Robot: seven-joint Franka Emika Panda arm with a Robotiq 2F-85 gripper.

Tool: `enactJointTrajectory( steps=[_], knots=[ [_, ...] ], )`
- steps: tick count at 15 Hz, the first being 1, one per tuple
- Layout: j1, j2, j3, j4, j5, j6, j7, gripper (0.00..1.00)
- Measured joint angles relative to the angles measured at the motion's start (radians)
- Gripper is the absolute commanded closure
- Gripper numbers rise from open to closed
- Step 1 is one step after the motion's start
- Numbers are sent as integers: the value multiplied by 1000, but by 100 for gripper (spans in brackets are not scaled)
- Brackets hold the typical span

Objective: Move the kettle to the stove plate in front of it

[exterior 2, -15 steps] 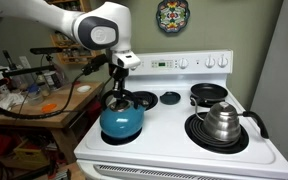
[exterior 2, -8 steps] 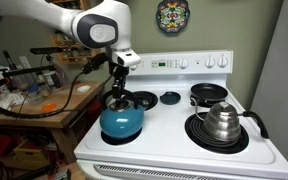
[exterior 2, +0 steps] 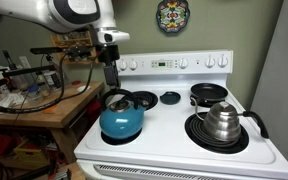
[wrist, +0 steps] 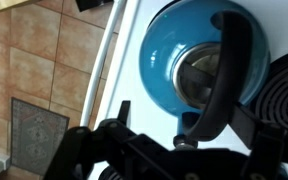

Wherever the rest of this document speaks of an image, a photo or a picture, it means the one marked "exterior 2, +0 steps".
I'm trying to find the wooden table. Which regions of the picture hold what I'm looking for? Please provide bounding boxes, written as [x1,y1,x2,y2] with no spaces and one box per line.
[0,82,106,164]

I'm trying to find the yellow crate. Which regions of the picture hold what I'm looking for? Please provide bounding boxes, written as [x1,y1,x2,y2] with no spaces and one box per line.
[12,139,51,169]

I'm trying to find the stainless steel gooseneck kettle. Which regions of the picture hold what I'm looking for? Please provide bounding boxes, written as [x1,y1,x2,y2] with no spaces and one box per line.
[189,96,270,144]

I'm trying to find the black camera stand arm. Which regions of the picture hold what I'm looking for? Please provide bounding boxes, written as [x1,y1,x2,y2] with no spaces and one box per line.
[0,49,57,78]

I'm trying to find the clear container with blue lid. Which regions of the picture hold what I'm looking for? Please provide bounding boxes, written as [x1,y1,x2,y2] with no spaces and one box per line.
[26,83,46,105]

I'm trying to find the white electric stove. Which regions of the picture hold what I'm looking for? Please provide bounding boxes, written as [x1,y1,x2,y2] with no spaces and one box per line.
[73,49,288,180]

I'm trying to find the small dark blue dish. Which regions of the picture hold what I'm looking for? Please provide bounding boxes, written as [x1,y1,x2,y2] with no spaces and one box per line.
[159,90,182,106]

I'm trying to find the small white saucer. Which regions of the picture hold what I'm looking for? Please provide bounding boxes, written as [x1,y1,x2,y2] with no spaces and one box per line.
[77,85,92,94]

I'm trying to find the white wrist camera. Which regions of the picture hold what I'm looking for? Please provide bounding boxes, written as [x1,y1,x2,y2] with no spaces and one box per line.
[111,30,131,44]

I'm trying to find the blue kettle with black handle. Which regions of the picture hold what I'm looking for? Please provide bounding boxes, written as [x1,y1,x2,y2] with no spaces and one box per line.
[98,88,151,140]

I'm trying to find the colourful decorative wall plate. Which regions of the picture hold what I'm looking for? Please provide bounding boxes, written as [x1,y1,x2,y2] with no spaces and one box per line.
[155,0,191,34]

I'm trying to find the wooden spice rack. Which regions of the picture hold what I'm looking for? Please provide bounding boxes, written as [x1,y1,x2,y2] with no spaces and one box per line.
[49,29,102,65]

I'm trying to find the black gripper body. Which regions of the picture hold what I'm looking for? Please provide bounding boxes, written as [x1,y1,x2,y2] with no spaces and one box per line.
[97,43,121,78]

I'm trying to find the black frying pan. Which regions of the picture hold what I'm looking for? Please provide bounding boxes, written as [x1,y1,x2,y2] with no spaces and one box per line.
[189,82,229,108]

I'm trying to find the stove clock display panel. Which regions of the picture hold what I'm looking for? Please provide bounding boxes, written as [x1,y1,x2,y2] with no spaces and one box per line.
[150,59,176,69]

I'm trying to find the small orange object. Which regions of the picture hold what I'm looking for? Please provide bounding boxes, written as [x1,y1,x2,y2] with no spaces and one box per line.
[43,104,57,113]

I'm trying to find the white crumpled cloth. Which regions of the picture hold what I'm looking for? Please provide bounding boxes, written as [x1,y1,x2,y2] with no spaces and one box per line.
[0,92,27,109]

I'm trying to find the black cable connector box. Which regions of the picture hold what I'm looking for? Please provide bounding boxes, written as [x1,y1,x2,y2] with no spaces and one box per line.
[65,45,93,63]

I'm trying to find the large black coil burner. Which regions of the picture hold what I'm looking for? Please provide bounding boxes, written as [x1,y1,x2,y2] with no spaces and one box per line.
[189,94,229,109]
[184,111,250,155]

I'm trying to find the black bar camera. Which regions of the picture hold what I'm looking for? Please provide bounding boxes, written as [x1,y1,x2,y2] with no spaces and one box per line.
[29,46,64,56]

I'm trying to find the small black coil burner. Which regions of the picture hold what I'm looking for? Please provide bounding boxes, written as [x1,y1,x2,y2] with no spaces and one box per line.
[100,128,143,146]
[130,90,159,111]

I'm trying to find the labelled jar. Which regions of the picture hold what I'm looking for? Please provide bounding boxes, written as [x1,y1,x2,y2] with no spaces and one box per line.
[43,70,62,90]

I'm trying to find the red item under table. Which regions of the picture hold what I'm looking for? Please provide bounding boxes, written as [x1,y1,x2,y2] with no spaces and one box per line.
[86,99,104,124]

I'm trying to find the white wall outlet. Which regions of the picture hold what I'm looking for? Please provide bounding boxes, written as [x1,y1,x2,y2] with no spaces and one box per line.
[18,55,32,70]

